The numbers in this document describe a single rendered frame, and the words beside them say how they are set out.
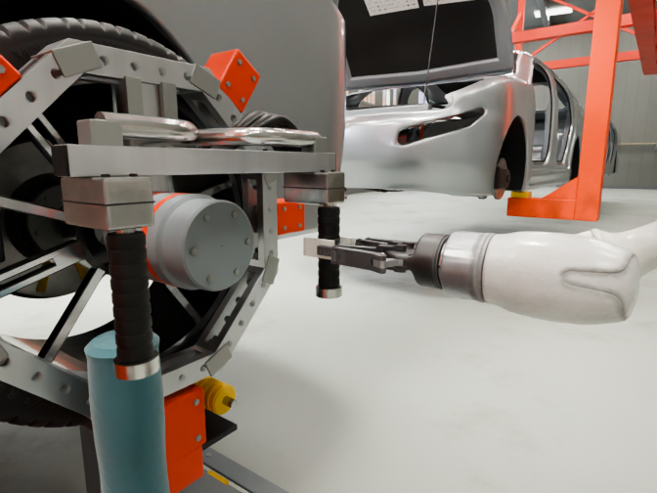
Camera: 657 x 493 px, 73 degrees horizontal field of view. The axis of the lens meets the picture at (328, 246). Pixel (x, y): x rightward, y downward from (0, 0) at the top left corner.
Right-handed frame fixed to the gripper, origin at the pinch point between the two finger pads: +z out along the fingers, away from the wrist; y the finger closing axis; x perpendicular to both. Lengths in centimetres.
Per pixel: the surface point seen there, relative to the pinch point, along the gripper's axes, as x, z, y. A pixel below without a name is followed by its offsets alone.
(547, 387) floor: -83, -12, 144
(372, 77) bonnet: 92, 185, 320
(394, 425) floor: -83, 28, 79
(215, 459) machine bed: -75, 57, 20
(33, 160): 14, 56, -20
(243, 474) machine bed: -75, 45, 20
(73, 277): -11, 56, -15
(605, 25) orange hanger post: 112, 2, 344
